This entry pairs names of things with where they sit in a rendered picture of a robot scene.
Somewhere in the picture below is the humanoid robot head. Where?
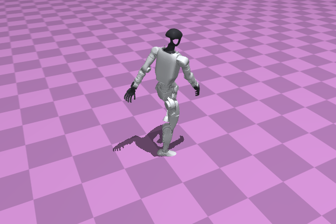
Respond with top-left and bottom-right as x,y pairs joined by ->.
163,28 -> 183,54

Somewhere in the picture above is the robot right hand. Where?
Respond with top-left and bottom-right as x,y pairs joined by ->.
194,85 -> 200,96

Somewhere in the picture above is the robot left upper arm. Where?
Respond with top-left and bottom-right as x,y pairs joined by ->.
142,47 -> 161,73

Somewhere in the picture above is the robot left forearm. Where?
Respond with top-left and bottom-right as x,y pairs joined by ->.
133,67 -> 146,88

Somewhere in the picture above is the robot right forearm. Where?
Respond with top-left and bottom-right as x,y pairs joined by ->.
188,73 -> 198,88

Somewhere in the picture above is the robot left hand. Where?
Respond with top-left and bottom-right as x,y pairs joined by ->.
124,82 -> 137,102

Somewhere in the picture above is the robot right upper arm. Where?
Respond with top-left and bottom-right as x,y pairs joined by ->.
176,55 -> 192,80

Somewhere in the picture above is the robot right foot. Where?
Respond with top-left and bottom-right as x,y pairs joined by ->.
157,149 -> 176,156

